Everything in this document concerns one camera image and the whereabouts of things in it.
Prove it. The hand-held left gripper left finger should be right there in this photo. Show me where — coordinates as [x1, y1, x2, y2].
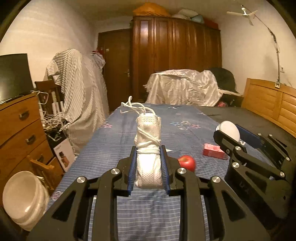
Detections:
[27, 146, 137, 241]

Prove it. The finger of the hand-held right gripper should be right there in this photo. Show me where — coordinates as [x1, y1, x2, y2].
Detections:
[213, 130, 248, 163]
[235, 124, 291, 163]

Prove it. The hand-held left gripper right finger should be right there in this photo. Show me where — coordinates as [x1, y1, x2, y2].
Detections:
[160, 146, 271, 241]

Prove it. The white round lid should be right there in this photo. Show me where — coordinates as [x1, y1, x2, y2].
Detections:
[216, 120, 241, 143]

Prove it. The white woven sack roll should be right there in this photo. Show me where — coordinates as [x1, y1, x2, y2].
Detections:
[120, 95, 163, 189]

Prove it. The white plastic bucket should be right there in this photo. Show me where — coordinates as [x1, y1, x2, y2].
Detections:
[2, 171, 50, 232]

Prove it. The pink box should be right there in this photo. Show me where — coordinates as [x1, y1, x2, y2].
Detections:
[203, 143, 229, 160]

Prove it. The red apple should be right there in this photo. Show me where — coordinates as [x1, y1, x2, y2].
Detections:
[178, 155, 196, 172]

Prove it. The dark grey blanket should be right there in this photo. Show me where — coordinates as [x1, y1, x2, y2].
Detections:
[199, 105, 296, 176]

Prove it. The wooden bed headboard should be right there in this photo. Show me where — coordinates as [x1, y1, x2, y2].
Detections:
[241, 78, 296, 133]

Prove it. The dark nightstand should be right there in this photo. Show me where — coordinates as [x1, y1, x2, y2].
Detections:
[220, 91, 243, 107]

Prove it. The clamp lamp pole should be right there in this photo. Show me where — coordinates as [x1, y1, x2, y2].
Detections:
[240, 5, 281, 88]

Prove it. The black bag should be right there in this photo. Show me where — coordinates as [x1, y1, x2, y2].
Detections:
[208, 67, 240, 94]

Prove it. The shiny silver cloth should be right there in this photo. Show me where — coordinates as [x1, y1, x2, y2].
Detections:
[144, 69, 223, 107]

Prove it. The printed cardboard box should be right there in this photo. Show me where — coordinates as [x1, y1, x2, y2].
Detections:
[52, 138, 75, 173]

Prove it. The striped grey cloth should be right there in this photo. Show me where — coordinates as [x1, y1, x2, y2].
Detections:
[46, 49, 110, 154]

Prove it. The light wooden chair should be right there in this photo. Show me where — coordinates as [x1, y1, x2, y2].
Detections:
[26, 155, 61, 193]

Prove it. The dark wooden wardrobe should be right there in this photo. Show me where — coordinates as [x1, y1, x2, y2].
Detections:
[132, 16, 223, 105]

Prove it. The white router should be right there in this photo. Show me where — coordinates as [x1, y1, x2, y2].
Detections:
[52, 91, 64, 114]

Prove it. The brown wooden door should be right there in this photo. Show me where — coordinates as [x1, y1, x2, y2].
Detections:
[97, 29, 133, 114]

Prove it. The dark wooden chair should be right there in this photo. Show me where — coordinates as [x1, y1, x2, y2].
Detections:
[35, 80, 63, 109]

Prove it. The white ceiling fan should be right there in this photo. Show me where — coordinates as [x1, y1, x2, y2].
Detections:
[226, 4, 258, 26]

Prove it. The wooden dresser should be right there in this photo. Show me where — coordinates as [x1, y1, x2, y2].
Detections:
[0, 91, 65, 186]

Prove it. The white pillow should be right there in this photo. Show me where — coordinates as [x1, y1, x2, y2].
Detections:
[171, 9, 197, 20]

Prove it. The orange bag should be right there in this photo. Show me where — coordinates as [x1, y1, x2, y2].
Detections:
[133, 2, 172, 17]

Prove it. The black television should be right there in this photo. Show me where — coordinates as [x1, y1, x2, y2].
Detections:
[0, 53, 34, 103]

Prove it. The tangle of white cables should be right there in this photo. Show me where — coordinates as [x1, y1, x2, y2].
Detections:
[40, 90, 70, 139]

